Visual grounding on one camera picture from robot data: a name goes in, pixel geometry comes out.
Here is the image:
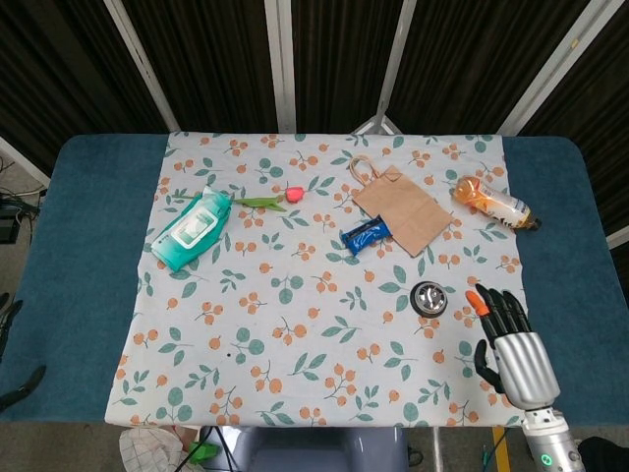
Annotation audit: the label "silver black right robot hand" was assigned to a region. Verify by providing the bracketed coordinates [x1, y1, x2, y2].
[465, 283, 562, 410]

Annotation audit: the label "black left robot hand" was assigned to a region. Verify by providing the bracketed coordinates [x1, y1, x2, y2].
[0, 292, 48, 412]

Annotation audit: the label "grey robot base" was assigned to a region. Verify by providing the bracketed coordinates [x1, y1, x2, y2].
[234, 425, 410, 472]

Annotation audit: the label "blue table cover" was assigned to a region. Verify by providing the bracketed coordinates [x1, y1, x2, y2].
[0, 133, 629, 428]

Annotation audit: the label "small round metal tin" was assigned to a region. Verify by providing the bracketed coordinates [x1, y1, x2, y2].
[410, 280, 450, 318]

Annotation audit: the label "orange drink bottle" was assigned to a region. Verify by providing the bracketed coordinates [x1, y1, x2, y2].
[452, 175, 543, 232]

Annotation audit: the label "white checked cloth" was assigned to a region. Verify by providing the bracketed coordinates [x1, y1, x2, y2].
[118, 426, 197, 472]

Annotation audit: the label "brown paper bag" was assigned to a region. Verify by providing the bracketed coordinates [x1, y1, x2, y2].
[347, 154, 455, 259]

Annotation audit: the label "blue snack bar wrapper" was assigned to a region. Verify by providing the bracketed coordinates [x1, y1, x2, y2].
[341, 217, 393, 257]

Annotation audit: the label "floral patterned tablecloth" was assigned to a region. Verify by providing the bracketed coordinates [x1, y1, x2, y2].
[104, 130, 530, 428]

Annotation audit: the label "green wet wipes pack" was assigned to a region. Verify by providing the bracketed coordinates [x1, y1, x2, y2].
[150, 185, 234, 273]

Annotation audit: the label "white metal tripod stand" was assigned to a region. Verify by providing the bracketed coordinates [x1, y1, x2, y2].
[352, 96, 404, 136]

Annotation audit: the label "pink artificial rose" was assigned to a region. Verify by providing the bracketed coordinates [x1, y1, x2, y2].
[171, 183, 307, 214]

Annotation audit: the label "tangled cables on floor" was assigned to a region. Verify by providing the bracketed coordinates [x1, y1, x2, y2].
[0, 156, 46, 247]

